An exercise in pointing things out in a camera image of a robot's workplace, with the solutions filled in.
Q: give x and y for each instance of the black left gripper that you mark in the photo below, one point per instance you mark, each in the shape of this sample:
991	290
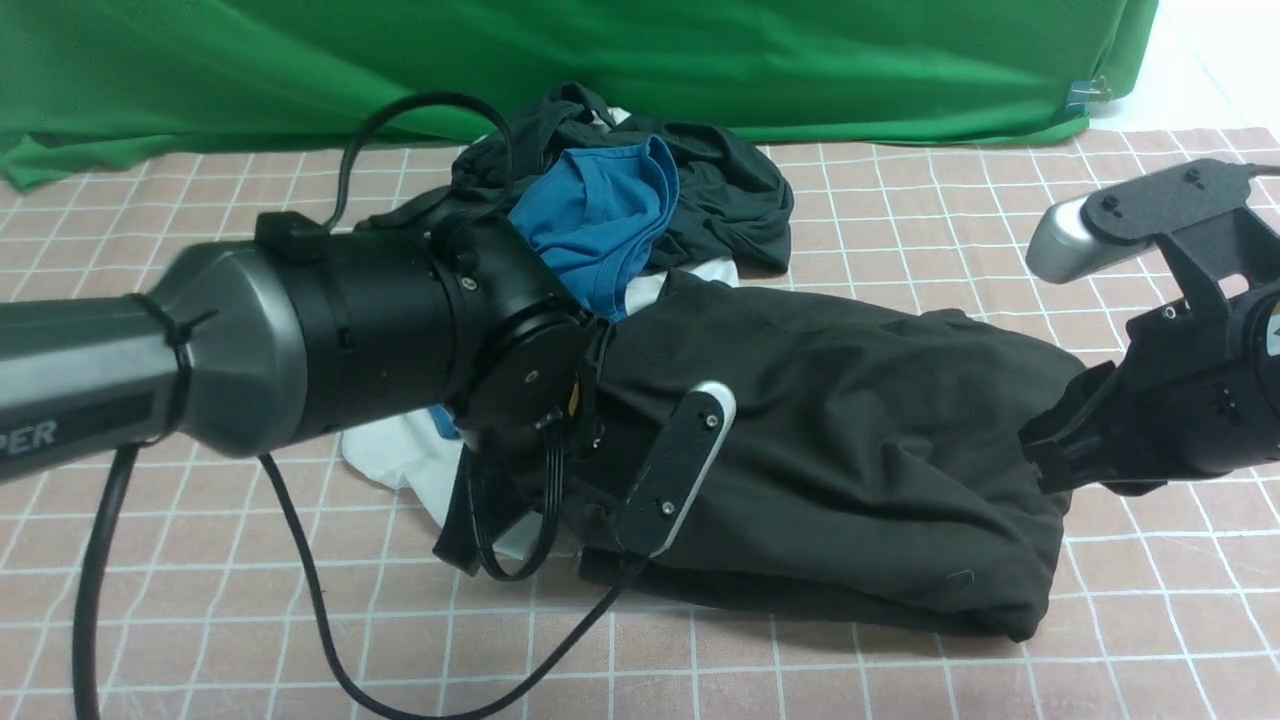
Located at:
606	466

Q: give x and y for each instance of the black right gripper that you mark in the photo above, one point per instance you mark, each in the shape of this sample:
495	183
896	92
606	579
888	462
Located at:
1194	398

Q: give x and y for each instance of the dark gray long-sleeved shirt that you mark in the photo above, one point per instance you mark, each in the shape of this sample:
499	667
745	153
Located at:
873	473

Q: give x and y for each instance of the white shirt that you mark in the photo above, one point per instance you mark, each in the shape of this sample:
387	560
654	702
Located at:
407	451

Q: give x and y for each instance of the blue shirt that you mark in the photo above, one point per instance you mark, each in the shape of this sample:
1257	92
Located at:
594	216

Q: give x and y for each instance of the dark teal gray shirt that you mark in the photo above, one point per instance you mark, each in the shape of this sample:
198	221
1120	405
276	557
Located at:
734	201

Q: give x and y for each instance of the blue binder clip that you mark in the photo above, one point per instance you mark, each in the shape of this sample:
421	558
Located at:
1084	94

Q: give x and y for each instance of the pink checkered tablecloth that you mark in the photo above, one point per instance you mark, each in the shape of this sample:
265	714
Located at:
1162	608

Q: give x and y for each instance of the green backdrop cloth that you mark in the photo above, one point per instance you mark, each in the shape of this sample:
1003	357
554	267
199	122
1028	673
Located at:
96	84

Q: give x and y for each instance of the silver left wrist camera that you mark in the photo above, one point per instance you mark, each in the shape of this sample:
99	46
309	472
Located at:
674	469

